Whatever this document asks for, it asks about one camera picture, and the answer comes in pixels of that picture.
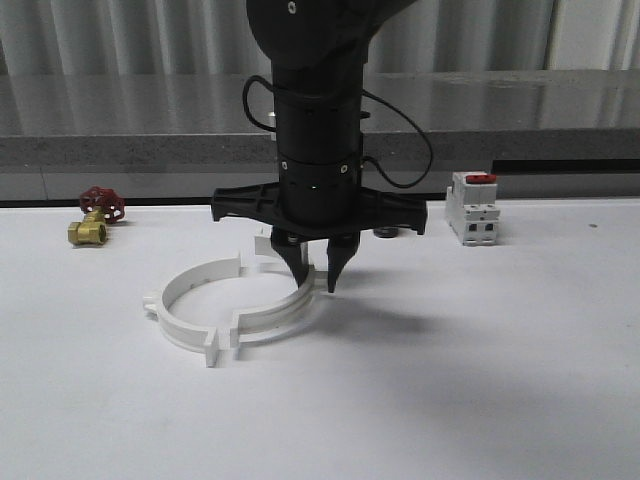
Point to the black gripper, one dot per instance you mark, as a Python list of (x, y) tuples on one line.
[(319, 201)]

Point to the white half pipe clamp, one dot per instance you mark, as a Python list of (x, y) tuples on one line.
[(207, 340), (275, 320)]

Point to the grey stone counter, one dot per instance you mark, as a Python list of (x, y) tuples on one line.
[(545, 134)]

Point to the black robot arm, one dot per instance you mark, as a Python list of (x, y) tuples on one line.
[(317, 51)]

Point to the black cylindrical capacitor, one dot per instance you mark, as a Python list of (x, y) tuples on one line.
[(386, 232)]

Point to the white circuit breaker red switch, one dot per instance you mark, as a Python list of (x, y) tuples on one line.
[(470, 208)]

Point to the brass valve red handwheel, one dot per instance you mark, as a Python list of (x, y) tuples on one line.
[(101, 206)]

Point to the grey pleated curtain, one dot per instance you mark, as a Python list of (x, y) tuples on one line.
[(213, 37)]

